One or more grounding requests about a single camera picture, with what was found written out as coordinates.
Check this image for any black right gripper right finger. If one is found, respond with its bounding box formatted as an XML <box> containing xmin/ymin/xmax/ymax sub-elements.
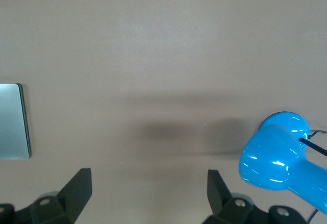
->
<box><xmin>203</xmin><ymin>169</ymin><xmax>269</xmax><ymax>224</ymax></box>

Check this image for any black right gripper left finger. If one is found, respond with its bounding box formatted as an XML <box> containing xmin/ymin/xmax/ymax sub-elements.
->
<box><xmin>30</xmin><ymin>167</ymin><xmax>92</xmax><ymax>224</ymax></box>

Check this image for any grey silver laptop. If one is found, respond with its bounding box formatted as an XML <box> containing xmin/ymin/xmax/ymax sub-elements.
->
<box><xmin>0</xmin><ymin>83</ymin><xmax>32</xmax><ymax>160</ymax></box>

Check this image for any blue desk lamp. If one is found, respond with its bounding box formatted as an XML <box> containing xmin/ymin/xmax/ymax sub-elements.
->
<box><xmin>239</xmin><ymin>111</ymin><xmax>327</xmax><ymax>216</ymax></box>

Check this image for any black lamp power cable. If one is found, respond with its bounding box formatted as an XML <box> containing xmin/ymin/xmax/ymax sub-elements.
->
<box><xmin>305</xmin><ymin>129</ymin><xmax>327</xmax><ymax>224</ymax></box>

